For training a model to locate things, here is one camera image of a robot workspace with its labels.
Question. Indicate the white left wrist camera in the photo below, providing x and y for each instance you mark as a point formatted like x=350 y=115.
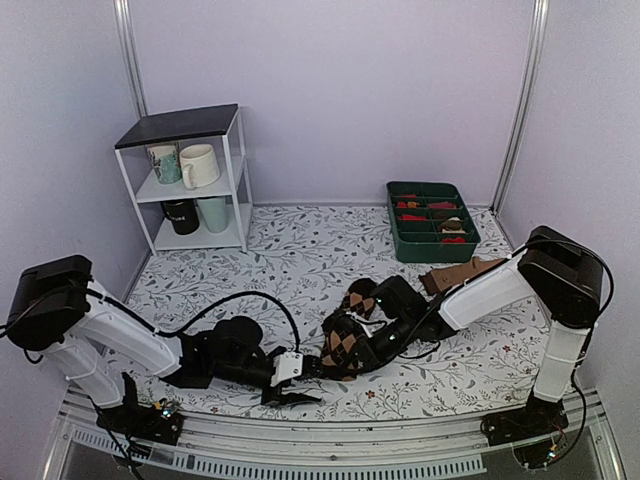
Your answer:
x=287 y=366

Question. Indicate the teal patterned mug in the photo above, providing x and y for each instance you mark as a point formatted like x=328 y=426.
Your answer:
x=165 y=162

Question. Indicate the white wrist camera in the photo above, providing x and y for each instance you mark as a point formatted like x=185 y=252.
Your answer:
x=287 y=366
x=363 y=321

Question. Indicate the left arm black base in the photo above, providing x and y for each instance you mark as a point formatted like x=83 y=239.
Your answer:
x=160 y=422

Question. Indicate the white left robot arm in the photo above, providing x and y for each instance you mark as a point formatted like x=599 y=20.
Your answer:
x=60 y=311

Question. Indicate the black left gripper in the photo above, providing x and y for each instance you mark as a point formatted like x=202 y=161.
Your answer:
x=277 y=399

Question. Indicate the cream white mug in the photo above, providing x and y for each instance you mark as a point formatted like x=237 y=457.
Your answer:
x=199 y=166

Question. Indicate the brown cream rolled sock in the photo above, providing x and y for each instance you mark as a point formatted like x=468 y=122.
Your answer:
x=452 y=225

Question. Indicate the brown tan argyle sock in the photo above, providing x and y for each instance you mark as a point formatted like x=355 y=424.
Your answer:
x=344 y=337

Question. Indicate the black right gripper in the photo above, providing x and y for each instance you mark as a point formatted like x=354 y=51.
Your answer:
x=370 y=356

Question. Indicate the black mug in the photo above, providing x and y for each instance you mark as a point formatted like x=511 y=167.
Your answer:
x=182 y=215

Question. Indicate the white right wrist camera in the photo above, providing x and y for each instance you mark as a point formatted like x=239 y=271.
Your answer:
x=363 y=321

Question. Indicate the white shelf black top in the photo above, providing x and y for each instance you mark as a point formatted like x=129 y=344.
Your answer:
x=221 y=126

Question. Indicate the floral patterned table mat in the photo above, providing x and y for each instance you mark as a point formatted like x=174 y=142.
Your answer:
x=299 y=264

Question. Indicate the green divided organizer tray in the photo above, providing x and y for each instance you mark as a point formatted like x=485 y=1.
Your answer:
x=420 y=242

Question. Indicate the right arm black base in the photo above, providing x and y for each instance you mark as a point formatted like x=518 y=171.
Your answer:
x=537 y=417

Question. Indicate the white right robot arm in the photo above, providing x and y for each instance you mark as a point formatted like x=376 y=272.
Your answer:
x=569 y=284

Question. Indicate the mint green cup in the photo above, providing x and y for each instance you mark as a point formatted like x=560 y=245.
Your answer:
x=214 y=213

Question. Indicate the red rolled sock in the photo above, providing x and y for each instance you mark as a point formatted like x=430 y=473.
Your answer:
x=411 y=218

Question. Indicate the plain brown sock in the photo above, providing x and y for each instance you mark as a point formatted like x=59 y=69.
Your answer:
x=438 y=280

